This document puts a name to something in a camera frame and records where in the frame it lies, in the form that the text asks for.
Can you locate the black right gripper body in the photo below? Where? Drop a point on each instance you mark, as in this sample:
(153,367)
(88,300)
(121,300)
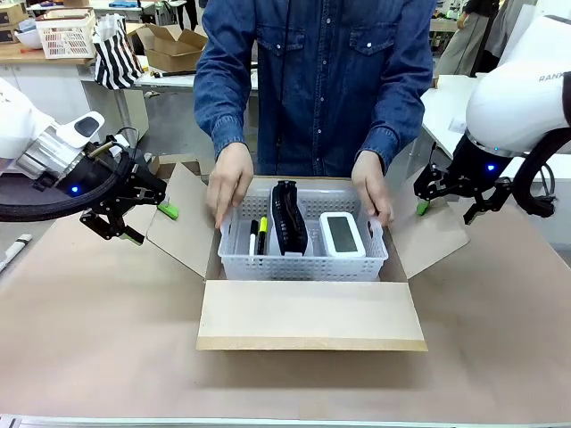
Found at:
(479,165)

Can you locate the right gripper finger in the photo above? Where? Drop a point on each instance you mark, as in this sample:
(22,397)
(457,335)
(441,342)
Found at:
(482,205)
(430,187)

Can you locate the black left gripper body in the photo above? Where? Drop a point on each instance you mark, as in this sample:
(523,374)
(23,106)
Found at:
(107,183)

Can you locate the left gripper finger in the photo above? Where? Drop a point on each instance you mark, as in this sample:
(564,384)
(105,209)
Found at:
(168,210)
(111,227)

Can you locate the white perforated plastic basket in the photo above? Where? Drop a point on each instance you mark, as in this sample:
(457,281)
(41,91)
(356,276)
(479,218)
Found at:
(303,267)

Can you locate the large brown cardboard box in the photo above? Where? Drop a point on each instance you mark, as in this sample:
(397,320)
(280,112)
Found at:
(312,312)

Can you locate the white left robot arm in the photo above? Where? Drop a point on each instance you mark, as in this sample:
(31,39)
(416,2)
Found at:
(18,120)

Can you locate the person's left forearm denim sleeve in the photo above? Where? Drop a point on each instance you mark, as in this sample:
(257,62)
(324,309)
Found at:
(388,138)

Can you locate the person's right forearm denim sleeve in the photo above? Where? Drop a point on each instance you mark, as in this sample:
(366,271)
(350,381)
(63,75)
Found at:
(225,129)

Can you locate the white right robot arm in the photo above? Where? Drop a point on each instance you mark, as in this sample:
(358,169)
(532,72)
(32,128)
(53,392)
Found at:
(513,102)

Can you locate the small open cardboard box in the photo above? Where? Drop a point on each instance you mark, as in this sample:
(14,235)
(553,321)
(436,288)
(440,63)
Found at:
(174,55)

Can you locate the person's left hand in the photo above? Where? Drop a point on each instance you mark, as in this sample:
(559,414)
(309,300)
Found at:
(372,183)

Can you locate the person's right hand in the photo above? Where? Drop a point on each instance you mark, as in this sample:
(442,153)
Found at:
(229,178)

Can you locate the flat cardboard sheet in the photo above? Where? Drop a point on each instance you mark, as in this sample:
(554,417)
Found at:
(178,162)

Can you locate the wide white work table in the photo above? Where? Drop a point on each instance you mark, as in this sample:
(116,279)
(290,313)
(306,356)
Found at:
(441,111)

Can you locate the black and white marker pen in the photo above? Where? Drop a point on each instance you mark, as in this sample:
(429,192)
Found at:
(253,228)

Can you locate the yellow capped highlighter pen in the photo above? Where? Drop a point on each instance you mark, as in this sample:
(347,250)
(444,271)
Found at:
(263,225)

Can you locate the white digital clock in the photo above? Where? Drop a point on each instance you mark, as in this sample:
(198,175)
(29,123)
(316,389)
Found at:
(341,234)

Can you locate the black white striped bag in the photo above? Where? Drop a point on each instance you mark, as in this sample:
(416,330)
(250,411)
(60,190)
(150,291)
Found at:
(113,67)

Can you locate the white table with grey leg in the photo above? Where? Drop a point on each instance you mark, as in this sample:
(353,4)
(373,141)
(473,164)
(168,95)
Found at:
(169,82)

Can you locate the bystander in beige trousers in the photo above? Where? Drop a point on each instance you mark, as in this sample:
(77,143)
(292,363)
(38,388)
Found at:
(464,44)

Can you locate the black folded item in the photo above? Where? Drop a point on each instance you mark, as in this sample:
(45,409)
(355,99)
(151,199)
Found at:
(290,223)

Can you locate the long black rod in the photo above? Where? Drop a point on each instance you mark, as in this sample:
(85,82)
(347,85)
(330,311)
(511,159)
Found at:
(178,73)

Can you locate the white foam board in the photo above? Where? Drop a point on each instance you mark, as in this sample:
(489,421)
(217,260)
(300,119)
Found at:
(522,31)

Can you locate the white lattice storage basket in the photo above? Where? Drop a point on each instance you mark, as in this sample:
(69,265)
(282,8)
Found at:
(67,42)

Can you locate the person in denim shirt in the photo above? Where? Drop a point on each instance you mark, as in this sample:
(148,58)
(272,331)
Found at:
(312,89)

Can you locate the wooden top white cabinet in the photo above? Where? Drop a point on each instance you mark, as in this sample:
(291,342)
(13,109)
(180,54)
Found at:
(18,55)

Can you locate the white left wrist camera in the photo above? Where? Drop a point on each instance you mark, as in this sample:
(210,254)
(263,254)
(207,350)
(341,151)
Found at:
(119,149)

